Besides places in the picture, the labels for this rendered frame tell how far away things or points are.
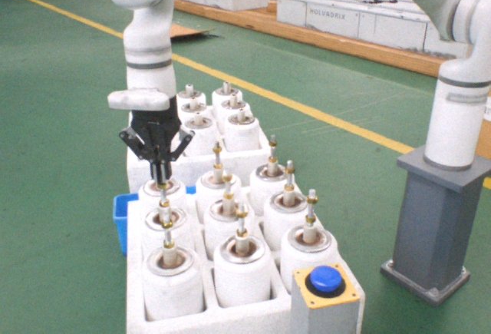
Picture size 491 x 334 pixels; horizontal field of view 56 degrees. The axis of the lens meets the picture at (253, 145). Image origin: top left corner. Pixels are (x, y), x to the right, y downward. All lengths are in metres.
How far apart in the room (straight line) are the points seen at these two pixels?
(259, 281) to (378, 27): 2.27
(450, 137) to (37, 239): 1.02
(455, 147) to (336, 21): 2.20
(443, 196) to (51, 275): 0.88
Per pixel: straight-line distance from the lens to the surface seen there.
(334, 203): 1.38
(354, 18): 2.98
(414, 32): 2.75
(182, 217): 0.87
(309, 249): 0.79
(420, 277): 1.11
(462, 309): 1.13
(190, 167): 1.22
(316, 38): 3.11
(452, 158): 0.97
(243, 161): 1.24
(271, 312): 0.79
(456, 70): 0.92
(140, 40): 0.71
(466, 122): 0.95
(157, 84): 0.72
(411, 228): 1.06
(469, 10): 0.90
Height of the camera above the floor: 0.74
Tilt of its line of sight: 26 degrees down
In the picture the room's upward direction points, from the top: straight up
